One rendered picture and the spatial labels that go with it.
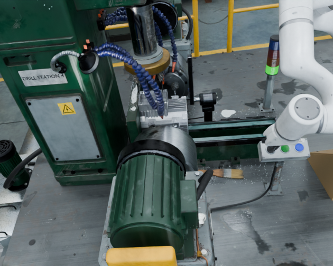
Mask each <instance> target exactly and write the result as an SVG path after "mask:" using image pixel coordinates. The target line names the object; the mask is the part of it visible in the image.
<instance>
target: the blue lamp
mask: <svg viewBox="0 0 333 266"><path fill-rule="evenodd" d="M269 49H271V50H275V51H277V50H280V47H279V41H272V40H271V39H270V42H269Z"/></svg>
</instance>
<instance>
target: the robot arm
mask: <svg viewBox="0 0 333 266"><path fill-rule="evenodd" d="M313 30H317V31H323V32H326V33H328V34H329V35H330V36H331V37H332V38H333V0H279V47H280V69H281V72H282V74H284V75H285V76H287V77H290V78H293V79H297V80H300V81H303V82H305V83H307V84H309V85H311V86H312V87H313V88H315V89H316V90H317V91H318V93H319V94H320V96H321V99H322V103H321V101H320V100H319V99H318V98H316V97H315V96H312V95H310V94H300V95H297V96H295V97H294V98H293V99H292V100H291V101H290V102H289V104H288V105H287V107H286V108H285V109H284V111H283V112H282V113H281V115H280V116H279V118H278V119H277V121H276V122H275V124H273V125H271V126H269V127H268V128H267V129H266V130H265V131H264V133H263V136H266V137H265V138H264V139H262V143H263V144H265V145H266V146H270V147H272V150H277V149H278V148H279V147H280V146H283V145H293V144H296V143H297V142H298V141H299V140H300V139H301V137H303V136H304V135H307V134H333V74H332V73H330V72H329V71H328V70H327V69H326V68H324V67H323V66H322V65H320V64H319V63H318V62H317V61H316V60H315V57H314V32H313Z"/></svg>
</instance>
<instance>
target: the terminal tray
mask: <svg viewBox="0 0 333 266"><path fill-rule="evenodd" d="M150 93H151V96H152V97H153V99H154V101H155V102H156V103H157V99H156V96H155V94H154V91H153V90H152V91H150ZM161 93H162V97H163V100H164V105H165V110H164V115H163V117H164V116H166V117H167V116H168V92H167V89H165V90H163V92H162V90H161ZM157 105H158V103H157ZM138 109H139V112H140V116H145V118H147V117H148V118H149V117H151V118H152V117H154V118H155V117H158V116H159V115H158V111H157V109H155V110H154V109H152V107H151V105H150V104H149V102H148V100H146V97H145V94H144V91H140V95H139V99H138ZM159 117H160V116H159Z"/></svg>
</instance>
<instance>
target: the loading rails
mask: <svg viewBox="0 0 333 266"><path fill-rule="evenodd" d="M276 121H277V117H263V118H248V119H233V120H218V121H203V122H188V126H189V129H188V132H189V135H190V136H191V137H192V138H193V140H194V142H195V144H196V152H197V164H198V167H201V166H206V161H213V160H231V163H232V165H237V164H240V163H241V161H240V159H248V158H259V155H258V147H257V145H258V143H259V141H262V139H264V138H265V137H266V136H263V133H264V131H265V130H266V129H267V128H268V127H269V126H271V125H273V124H275V122H276Z"/></svg>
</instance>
